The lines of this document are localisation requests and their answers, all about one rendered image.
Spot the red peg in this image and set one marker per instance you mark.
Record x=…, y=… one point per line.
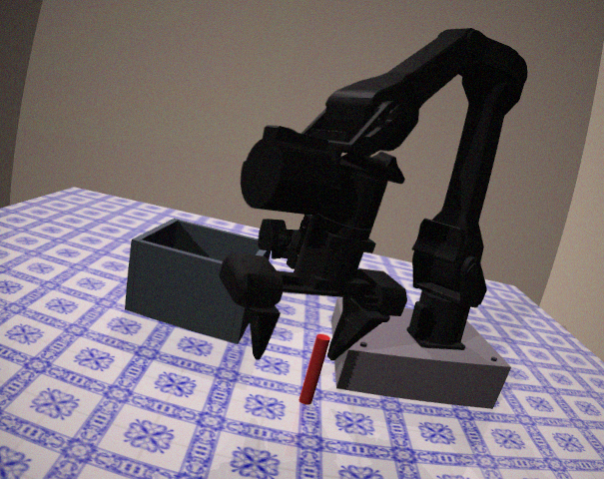
x=314, y=368

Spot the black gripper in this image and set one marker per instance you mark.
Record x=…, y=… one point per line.
x=327, y=265

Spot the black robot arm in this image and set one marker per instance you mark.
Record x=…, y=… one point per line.
x=304, y=173

